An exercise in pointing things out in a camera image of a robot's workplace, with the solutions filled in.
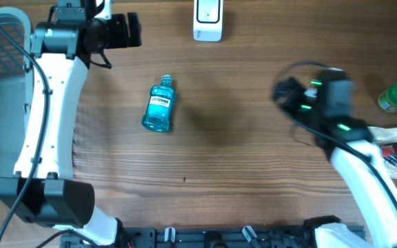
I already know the blue mouthwash bottle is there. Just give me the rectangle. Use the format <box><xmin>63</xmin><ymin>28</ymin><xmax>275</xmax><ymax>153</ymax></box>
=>
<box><xmin>141</xmin><ymin>74</ymin><xmax>176</xmax><ymax>132</ymax></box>

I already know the black red snack packet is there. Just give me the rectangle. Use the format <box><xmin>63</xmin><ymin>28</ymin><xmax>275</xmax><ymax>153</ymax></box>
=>
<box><xmin>380</xmin><ymin>142</ymin><xmax>397</xmax><ymax>167</ymax></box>

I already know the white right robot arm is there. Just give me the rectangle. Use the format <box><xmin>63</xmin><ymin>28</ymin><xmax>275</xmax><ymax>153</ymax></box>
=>
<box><xmin>271</xmin><ymin>61</ymin><xmax>397</xmax><ymax>247</ymax></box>

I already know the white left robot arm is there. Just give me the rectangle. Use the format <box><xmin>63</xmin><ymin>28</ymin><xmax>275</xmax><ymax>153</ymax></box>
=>
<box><xmin>0</xmin><ymin>1</ymin><xmax>141</xmax><ymax>247</ymax></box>

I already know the white barcode scanner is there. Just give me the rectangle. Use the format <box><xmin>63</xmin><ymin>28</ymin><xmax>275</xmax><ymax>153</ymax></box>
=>
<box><xmin>193</xmin><ymin>0</ymin><xmax>223</xmax><ymax>42</ymax></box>

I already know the grey plastic basket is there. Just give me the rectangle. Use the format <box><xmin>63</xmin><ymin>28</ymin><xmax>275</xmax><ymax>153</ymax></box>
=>
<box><xmin>0</xmin><ymin>7</ymin><xmax>33</xmax><ymax>177</ymax></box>

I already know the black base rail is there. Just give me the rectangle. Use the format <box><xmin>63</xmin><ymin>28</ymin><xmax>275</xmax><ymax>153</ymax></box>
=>
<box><xmin>59</xmin><ymin>225</ymin><xmax>368</xmax><ymax>248</ymax></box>

